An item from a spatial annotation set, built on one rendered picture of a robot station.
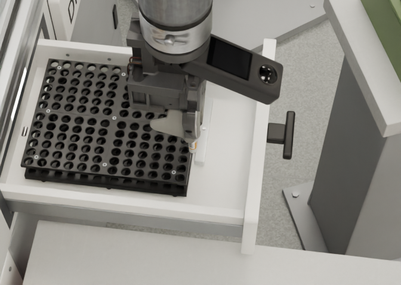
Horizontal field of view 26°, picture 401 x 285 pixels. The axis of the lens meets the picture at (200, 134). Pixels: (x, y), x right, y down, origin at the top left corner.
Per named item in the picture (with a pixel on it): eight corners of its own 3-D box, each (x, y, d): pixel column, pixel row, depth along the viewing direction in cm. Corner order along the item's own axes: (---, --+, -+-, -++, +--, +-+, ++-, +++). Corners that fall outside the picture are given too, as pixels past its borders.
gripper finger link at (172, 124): (154, 133, 109) (150, 90, 102) (200, 139, 109) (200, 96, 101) (149, 154, 108) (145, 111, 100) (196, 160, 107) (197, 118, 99)
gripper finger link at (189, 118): (186, 115, 105) (185, 71, 98) (200, 117, 105) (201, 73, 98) (180, 147, 102) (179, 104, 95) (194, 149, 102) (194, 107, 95)
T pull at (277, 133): (295, 114, 119) (295, 109, 118) (290, 161, 116) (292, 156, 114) (268, 111, 120) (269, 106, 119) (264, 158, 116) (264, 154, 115)
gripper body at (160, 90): (142, 61, 104) (135, -5, 93) (213, 70, 103) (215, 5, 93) (130, 114, 100) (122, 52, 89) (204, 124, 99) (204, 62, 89)
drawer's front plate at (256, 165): (271, 81, 132) (276, 37, 123) (253, 256, 117) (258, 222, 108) (259, 80, 132) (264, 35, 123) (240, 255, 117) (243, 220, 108)
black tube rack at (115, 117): (202, 99, 128) (202, 73, 123) (187, 205, 119) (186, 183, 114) (55, 83, 130) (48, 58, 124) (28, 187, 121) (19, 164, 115)
